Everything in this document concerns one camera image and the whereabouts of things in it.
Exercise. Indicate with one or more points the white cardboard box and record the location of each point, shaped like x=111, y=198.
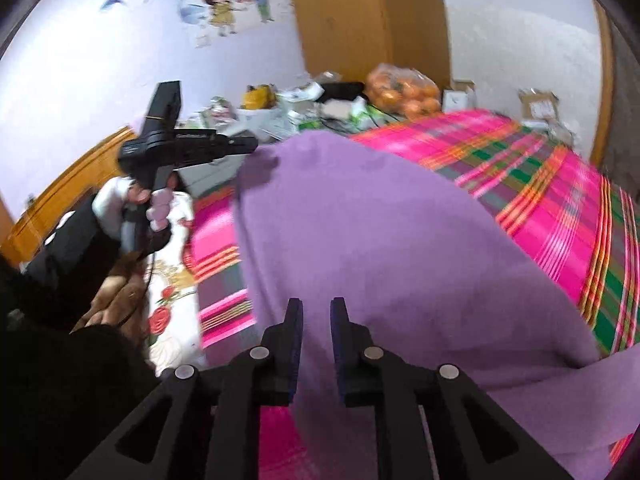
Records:
x=457, y=97

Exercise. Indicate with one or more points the brown cardboard box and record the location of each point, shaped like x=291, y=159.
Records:
x=539, y=107

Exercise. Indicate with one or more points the grey curtain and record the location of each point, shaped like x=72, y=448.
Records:
x=626, y=110

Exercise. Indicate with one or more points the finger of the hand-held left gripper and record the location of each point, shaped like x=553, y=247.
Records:
x=235, y=146

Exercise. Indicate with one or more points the purple sweater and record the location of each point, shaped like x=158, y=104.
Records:
x=375, y=235

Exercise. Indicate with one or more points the floral pillow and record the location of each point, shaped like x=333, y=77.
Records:
x=170, y=310

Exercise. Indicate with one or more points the person's black jacket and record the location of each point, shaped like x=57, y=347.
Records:
x=60, y=400

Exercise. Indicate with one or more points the cartoon wall sticker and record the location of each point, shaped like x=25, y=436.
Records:
x=220, y=5

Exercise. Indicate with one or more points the person's left forearm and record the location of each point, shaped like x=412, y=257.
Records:
x=65, y=250

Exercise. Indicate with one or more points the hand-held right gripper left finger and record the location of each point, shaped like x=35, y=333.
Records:
x=297, y=330

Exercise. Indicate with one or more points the wooden headboard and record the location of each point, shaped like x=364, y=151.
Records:
x=65, y=180

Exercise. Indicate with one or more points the wooden door frame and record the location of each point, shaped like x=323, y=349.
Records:
x=603, y=85

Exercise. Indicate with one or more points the green white packet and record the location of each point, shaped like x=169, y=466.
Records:
x=364, y=112

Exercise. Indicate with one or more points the person's left hand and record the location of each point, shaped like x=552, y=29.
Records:
x=112, y=205

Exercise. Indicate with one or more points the pink plaid blanket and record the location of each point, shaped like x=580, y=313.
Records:
x=550, y=195

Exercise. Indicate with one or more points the wooden wardrobe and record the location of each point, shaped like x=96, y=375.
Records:
x=360, y=20

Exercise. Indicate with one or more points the bag of oranges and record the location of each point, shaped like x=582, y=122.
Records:
x=405, y=92

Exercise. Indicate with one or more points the black bag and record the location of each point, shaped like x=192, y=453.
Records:
x=340, y=91

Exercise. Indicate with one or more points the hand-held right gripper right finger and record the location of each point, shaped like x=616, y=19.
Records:
x=337, y=330

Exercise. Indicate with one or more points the yellow bag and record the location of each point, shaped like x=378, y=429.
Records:
x=259, y=97

